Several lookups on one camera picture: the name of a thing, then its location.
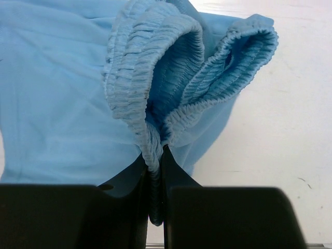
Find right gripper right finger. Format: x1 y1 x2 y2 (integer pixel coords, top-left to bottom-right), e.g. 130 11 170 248
161 147 307 248

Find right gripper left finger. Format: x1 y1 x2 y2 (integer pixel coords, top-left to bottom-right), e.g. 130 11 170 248
1 156 149 248

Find light blue shorts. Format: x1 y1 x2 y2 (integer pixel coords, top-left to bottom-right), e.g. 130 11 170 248
1 1 278 226

